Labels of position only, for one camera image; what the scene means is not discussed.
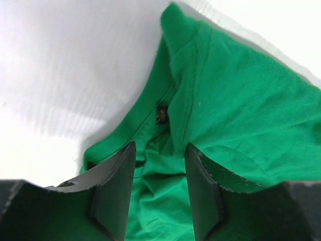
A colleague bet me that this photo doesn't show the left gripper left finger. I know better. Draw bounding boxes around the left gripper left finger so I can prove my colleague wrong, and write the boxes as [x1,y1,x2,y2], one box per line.
[1,142,136,240]

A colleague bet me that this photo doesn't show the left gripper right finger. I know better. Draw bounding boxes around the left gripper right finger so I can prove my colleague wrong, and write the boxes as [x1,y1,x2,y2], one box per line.
[185,144,320,240]

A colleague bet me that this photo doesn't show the green t-shirt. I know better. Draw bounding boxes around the green t-shirt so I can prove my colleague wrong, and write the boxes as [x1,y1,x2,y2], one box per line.
[82,4,320,240]

